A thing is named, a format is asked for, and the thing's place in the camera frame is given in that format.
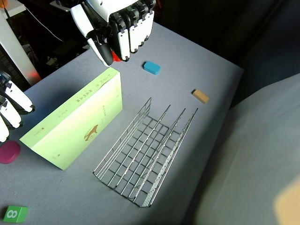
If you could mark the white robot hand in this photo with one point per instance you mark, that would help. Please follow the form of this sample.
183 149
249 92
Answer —
14 98
103 9

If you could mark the light green book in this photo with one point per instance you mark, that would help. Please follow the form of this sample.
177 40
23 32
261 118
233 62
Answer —
70 131

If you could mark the red small object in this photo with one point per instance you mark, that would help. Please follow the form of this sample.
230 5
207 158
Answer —
116 57

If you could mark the magenta round block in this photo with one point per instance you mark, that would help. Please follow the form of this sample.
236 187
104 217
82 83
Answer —
9 152

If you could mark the blue rounded block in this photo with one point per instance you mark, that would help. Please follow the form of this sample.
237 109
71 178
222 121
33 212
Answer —
152 67

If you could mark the white side table top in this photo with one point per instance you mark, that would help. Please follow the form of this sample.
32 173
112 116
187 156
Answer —
12 7

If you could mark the grey table cloth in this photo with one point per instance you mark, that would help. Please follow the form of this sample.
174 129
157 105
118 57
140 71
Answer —
168 89

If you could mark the green number eight block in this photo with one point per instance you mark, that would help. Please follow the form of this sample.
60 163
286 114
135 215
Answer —
14 213

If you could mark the tan wooden block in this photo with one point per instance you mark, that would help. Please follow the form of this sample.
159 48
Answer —
200 95

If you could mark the grey rounded blurred surface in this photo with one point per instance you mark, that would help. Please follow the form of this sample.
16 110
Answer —
257 140

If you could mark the white post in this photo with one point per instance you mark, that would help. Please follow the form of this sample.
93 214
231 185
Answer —
14 49

